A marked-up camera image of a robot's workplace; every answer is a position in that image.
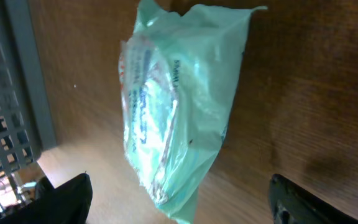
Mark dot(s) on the teal wet wipes pack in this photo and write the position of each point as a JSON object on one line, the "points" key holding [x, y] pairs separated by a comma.
{"points": [[179, 76]]}

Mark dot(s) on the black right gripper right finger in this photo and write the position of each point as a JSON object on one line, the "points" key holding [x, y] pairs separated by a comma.
{"points": [[292, 204]]}

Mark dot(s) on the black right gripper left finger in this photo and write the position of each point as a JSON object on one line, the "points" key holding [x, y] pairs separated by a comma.
{"points": [[69, 203]]}

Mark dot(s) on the dark grey plastic basket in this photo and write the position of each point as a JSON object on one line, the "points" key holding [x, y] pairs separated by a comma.
{"points": [[26, 128]]}

